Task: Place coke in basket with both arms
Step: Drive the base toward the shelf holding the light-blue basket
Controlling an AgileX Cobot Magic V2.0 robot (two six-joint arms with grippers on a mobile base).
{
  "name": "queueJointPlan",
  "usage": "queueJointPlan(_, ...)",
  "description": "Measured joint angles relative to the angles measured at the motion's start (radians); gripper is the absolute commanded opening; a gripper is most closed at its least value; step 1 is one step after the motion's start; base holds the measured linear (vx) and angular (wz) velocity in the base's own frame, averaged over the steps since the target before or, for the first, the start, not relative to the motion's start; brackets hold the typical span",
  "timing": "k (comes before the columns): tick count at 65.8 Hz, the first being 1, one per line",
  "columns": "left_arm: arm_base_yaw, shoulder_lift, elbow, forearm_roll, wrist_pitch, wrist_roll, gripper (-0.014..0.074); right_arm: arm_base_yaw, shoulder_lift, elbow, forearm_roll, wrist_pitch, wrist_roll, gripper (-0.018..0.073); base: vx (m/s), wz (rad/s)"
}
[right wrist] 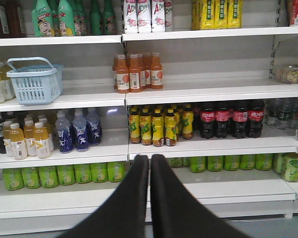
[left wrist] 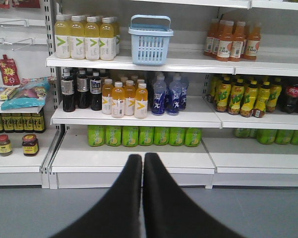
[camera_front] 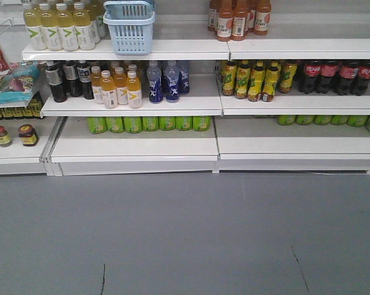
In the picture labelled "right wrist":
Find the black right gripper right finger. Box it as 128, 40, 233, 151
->
150, 154, 246, 238

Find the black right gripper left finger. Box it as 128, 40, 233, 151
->
59, 155, 149, 238

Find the light blue plastic basket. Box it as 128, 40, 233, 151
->
6, 57, 63, 105

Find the yellow lemon tea bottle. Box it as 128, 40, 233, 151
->
151, 109, 164, 147

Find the blue sports drink bottle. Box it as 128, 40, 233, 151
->
55, 112, 74, 153

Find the cola bottle red label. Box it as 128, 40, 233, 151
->
200, 102, 215, 139

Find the orange vitamin drink bottle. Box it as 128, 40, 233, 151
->
34, 121, 51, 159

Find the white metal shelf unit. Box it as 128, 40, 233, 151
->
0, 27, 298, 235

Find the orange juice bottle front left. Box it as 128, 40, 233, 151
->
116, 55, 130, 93

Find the orange juice bottle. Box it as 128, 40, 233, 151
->
150, 53, 163, 89
129, 54, 142, 93
116, 55, 130, 93

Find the orange juice bottle front right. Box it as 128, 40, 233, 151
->
129, 54, 142, 93

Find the clear cookie box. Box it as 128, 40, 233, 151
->
276, 64, 298, 84

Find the green cartoon bottle right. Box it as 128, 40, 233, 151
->
58, 0, 76, 36

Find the green cartoon bottle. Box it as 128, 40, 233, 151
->
32, 0, 55, 37
58, 0, 76, 36

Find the yellow pear drink carton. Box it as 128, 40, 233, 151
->
191, 0, 215, 30

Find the green cartoon bottle left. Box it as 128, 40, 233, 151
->
32, 0, 55, 37

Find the white peach drink bottle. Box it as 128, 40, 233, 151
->
123, 0, 138, 34

